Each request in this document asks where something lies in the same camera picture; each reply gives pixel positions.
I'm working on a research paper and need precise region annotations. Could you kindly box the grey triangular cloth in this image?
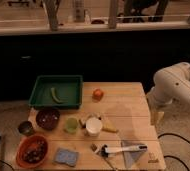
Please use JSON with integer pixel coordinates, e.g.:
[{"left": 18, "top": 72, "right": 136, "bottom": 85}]
[{"left": 121, "top": 140, "right": 147, "bottom": 169}]

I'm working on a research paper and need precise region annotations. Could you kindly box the black cable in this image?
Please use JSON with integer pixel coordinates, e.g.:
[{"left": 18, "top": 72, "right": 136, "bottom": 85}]
[{"left": 157, "top": 132, "right": 190, "bottom": 169}]

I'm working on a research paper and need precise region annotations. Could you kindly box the green bean pod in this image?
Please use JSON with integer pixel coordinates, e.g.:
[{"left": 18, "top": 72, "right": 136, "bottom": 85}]
[{"left": 50, "top": 87, "right": 62, "bottom": 103}]

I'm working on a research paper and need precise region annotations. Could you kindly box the blue sponge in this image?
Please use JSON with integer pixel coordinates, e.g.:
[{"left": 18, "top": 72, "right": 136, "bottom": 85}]
[{"left": 54, "top": 148, "right": 79, "bottom": 167}]

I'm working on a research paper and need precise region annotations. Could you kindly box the orange bowl with food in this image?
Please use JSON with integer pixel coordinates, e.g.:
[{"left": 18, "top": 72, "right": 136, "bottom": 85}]
[{"left": 16, "top": 135, "right": 48, "bottom": 169}]

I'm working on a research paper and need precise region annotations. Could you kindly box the dark brown bowl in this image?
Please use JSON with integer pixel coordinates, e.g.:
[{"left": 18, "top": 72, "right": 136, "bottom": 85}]
[{"left": 36, "top": 108, "right": 60, "bottom": 131}]

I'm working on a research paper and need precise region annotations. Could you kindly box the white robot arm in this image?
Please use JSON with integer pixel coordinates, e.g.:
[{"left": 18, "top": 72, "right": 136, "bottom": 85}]
[{"left": 146, "top": 62, "right": 190, "bottom": 125}]

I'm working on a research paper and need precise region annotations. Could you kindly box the small dark metal cup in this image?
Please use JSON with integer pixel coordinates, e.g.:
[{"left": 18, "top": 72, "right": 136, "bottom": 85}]
[{"left": 18, "top": 121, "right": 35, "bottom": 136}]

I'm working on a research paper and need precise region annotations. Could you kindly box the yellow banana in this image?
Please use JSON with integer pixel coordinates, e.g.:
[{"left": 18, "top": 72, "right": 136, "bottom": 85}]
[{"left": 102, "top": 117, "right": 118, "bottom": 133}]

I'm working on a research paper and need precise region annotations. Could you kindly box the small green cup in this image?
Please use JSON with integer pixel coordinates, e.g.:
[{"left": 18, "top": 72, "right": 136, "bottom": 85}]
[{"left": 64, "top": 118, "right": 78, "bottom": 134}]

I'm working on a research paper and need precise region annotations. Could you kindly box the green plastic tray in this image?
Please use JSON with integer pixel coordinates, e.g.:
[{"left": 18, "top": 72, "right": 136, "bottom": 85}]
[{"left": 29, "top": 75, "right": 83, "bottom": 109}]

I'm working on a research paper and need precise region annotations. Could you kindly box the white paper cup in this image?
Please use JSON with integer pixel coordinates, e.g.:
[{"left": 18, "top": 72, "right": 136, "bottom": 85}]
[{"left": 86, "top": 117, "right": 103, "bottom": 136}]

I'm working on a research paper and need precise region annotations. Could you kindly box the small brown block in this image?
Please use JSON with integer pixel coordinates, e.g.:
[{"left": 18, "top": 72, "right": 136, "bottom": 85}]
[{"left": 90, "top": 144, "right": 99, "bottom": 153}]

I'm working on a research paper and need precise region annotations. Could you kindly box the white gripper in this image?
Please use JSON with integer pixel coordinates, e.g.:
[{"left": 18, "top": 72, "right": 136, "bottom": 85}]
[{"left": 147, "top": 96, "right": 164, "bottom": 125}]

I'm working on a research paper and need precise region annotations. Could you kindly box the orange red apple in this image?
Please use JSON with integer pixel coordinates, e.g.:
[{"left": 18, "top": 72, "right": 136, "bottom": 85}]
[{"left": 92, "top": 89, "right": 104, "bottom": 100}]

